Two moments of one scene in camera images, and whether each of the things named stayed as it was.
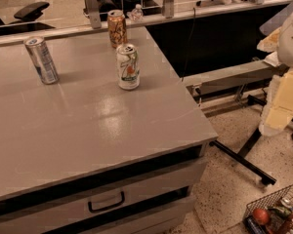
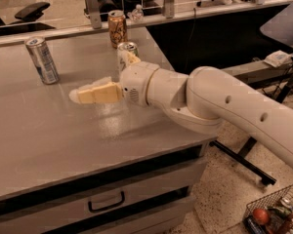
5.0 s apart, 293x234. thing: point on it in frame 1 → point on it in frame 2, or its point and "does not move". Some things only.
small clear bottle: [136, 14] does not move
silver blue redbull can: [43, 62] does not move
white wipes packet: [272, 58] does not move
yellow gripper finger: [271, 43] → [133, 58]
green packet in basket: [281, 213] does not move
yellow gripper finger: [283, 102] → [107, 93]
